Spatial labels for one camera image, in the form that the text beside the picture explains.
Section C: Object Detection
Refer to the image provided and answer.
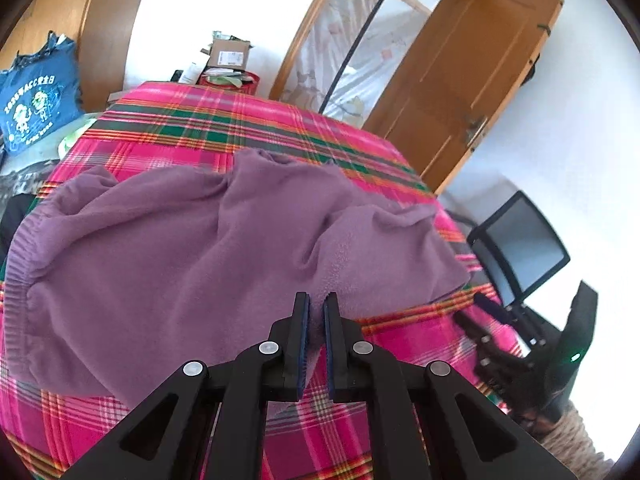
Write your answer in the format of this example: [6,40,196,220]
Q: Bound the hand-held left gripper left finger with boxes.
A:
[60,292,312,480]

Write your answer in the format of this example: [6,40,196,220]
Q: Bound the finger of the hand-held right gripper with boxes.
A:
[452,310,503,361]
[472,292,546,348]

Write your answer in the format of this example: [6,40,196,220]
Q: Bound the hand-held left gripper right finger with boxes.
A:
[322,292,576,480]

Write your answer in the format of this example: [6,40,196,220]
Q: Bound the purple pants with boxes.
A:
[0,149,473,398]

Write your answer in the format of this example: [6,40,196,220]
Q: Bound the person's right forearm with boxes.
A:
[537,407,613,480]

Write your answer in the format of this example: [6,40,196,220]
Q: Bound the black mesh office chair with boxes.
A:
[440,191,571,346]

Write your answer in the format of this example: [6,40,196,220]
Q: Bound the wooden door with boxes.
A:
[362,0,563,196]

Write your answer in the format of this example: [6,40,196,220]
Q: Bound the pink plaid blanket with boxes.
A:
[0,80,531,480]

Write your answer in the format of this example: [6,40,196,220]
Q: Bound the red patterned box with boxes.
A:
[197,72,261,96]

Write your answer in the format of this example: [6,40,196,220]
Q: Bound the printed plastic door curtain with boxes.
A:
[280,0,481,128]

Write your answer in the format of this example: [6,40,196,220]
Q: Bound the cardboard box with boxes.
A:
[202,32,253,73]

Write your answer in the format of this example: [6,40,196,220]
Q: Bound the green tissue pack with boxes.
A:
[57,120,96,156]

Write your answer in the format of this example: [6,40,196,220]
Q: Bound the grey printed table mat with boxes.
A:
[0,112,98,196]

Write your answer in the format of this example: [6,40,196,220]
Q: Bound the blue printed tote bag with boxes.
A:
[0,31,83,153]

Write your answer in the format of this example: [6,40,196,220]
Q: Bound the wooden wardrobe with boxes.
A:
[0,0,158,113]

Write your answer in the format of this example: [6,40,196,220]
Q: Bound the wooden door frame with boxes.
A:
[270,0,351,101]

